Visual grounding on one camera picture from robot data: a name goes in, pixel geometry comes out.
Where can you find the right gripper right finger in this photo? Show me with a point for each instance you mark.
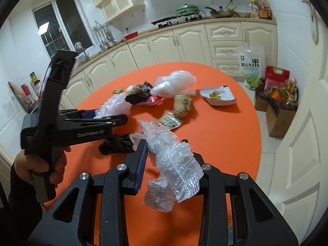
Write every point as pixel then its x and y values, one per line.
pixel 197 156

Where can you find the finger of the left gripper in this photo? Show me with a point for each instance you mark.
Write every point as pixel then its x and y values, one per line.
pixel 76 112
pixel 79 123

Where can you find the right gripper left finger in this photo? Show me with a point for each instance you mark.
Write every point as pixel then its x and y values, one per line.
pixel 136 163

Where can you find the clear plastic wrap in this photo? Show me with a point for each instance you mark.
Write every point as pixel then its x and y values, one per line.
pixel 116 105

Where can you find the black plastic bag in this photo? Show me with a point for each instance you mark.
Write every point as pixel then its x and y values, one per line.
pixel 116 144

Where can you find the clear bubble wrap piece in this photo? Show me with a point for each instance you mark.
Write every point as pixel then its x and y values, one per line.
pixel 179 172

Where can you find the green white snack wrapper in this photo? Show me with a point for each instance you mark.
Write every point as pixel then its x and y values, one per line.
pixel 169 120

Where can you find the kitchen window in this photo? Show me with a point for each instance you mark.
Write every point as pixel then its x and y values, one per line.
pixel 60 26

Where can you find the person's left hand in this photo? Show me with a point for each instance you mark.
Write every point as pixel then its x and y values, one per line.
pixel 26 164

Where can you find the black snack wrapper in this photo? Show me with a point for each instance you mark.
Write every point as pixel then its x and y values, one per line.
pixel 138 93

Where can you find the red snack wrapper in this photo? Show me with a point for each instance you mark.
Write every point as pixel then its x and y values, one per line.
pixel 151 101

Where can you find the orange round table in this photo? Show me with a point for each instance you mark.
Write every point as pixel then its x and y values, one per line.
pixel 228 138

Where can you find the glass jar yellow lid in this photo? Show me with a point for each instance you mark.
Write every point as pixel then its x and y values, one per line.
pixel 35 83

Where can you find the sink faucet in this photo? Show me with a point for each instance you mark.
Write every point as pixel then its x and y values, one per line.
pixel 79 48

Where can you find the white crumpled plastic bag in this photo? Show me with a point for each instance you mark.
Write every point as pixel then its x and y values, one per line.
pixel 173 84

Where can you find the hanging utensil rack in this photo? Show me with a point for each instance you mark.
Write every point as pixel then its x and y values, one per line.
pixel 104 36

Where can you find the red basin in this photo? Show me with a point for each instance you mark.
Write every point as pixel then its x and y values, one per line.
pixel 131 36

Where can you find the brown cardboard box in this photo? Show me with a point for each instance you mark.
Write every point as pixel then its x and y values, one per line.
pixel 278 124

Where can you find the white door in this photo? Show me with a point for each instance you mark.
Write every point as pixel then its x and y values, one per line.
pixel 299 180

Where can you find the red gift box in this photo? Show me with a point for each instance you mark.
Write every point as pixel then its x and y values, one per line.
pixel 275 76

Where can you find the white rice bag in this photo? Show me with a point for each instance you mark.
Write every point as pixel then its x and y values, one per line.
pixel 252 65

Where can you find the black gas stove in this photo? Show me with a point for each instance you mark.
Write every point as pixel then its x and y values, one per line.
pixel 171 21

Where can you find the cream lower cabinets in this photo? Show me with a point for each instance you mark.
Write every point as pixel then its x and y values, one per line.
pixel 212 43

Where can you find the green electric pot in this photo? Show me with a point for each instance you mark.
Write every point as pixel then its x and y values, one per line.
pixel 186 9

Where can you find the steel wok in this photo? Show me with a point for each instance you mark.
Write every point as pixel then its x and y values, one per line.
pixel 222 13

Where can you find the condiment bottles group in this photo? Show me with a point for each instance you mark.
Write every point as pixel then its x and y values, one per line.
pixel 260 9

